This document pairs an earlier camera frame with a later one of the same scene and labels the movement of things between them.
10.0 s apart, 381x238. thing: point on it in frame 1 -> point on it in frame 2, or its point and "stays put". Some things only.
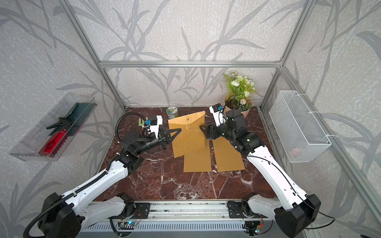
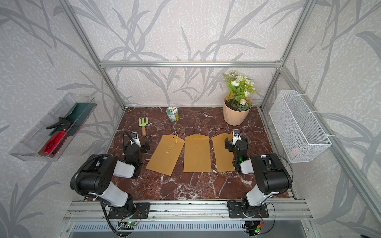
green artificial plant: (240, 90) stays put
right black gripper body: (222, 131) -> (231, 148)
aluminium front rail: (185, 210) stays put
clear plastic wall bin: (50, 137) stays put
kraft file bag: (227, 157) stays put
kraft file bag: (198, 159) stays put
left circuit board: (127, 225) stays put
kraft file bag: (191, 136) -> (166, 154)
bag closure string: (187, 127) -> (168, 151)
